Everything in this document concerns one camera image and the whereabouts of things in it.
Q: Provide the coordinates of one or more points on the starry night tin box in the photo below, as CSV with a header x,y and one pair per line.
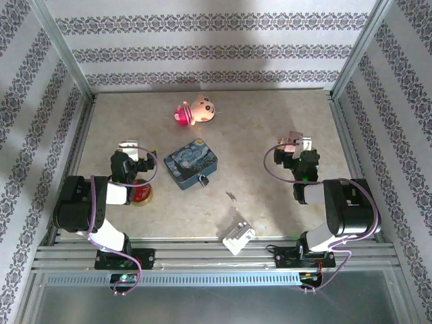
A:
x,y
190,162

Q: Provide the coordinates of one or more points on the small metal padlock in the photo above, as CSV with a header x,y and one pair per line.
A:
x,y
203,180

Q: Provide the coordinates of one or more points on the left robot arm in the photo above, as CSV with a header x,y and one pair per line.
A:
x,y
72,202

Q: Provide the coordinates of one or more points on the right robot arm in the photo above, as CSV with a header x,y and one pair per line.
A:
x,y
351,209

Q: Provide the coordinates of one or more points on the pink plastic toy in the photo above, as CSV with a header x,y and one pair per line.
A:
x,y
287,140

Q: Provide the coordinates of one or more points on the red round can gold lid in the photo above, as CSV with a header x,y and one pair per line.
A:
x,y
141,195

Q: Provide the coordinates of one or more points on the plush doll pink outfit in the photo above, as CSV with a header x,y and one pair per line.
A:
x,y
202,109

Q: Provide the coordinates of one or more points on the small circuit board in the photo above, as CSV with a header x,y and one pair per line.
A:
x,y
123,278
310,277

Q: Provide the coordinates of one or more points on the grey metal panel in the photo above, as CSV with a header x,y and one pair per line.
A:
x,y
216,303

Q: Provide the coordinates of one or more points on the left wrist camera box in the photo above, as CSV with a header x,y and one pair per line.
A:
x,y
130,148

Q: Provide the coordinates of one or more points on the aluminium side rail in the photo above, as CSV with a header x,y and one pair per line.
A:
x,y
79,152
344,135

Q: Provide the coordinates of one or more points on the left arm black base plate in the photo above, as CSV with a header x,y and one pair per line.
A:
x,y
148,258

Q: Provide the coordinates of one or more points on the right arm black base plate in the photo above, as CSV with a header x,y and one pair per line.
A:
x,y
287,261

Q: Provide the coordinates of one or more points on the white plastic bracket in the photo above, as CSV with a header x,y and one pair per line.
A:
x,y
236,238

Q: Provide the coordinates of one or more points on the aluminium frame post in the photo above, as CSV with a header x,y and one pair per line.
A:
x,y
357,50
64,50

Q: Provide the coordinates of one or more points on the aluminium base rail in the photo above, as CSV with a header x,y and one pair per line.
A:
x,y
209,256

